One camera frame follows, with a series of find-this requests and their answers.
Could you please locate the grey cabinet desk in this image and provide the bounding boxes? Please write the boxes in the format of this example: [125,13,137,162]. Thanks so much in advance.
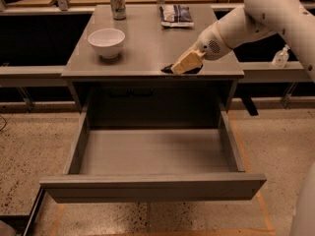
[62,4,244,129]

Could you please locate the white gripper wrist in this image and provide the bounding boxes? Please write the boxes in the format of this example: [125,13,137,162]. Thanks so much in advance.
[171,23,231,75]

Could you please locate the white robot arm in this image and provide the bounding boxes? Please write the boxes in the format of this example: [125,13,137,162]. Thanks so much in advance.
[171,0,315,81]

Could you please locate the dark rxbar chocolate wrapper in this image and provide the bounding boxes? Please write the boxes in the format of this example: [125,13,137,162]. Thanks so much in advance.
[161,64,203,75]

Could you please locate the clear hand sanitizer bottle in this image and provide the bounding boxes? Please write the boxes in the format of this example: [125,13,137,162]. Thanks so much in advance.
[272,44,289,68]

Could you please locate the blue white chip bag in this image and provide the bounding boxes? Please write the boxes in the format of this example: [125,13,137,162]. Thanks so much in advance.
[159,4,194,28]

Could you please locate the white ceramic bowl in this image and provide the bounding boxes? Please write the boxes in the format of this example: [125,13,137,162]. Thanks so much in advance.
[88,29,125,59]

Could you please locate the green soda can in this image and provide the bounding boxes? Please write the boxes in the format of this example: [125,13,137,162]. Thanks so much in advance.
[110,0,126,20]

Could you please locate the grey open top drawer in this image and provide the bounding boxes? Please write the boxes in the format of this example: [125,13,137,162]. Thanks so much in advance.
[40,103,266,203]

